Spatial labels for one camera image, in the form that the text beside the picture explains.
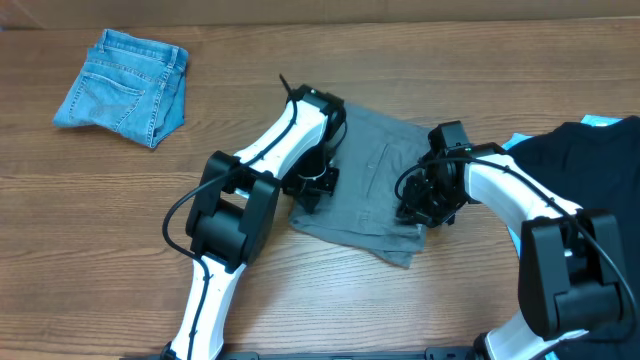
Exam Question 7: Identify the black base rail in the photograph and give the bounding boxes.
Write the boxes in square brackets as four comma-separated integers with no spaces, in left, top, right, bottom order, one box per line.
[119,344,484,360]

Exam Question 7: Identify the grey shorts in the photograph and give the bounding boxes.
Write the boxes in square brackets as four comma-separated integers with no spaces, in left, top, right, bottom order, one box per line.
[289,104,430,268]

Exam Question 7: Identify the folded blue denim shorts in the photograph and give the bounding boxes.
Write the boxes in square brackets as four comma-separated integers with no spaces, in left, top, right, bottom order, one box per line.
[53,29,189,149]

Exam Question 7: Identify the light blue garment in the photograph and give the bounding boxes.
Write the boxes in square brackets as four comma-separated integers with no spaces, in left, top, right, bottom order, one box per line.
[499,114,624,360]

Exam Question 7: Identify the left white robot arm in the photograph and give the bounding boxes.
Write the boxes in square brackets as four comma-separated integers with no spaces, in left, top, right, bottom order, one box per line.
[160,85,347,359]

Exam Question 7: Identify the black t-shirt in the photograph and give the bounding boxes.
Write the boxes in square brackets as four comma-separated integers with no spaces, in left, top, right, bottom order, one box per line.
[504,115,640,360]

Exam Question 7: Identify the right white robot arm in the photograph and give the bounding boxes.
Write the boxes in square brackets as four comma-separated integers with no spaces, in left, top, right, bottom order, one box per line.
[394,143,638,359]

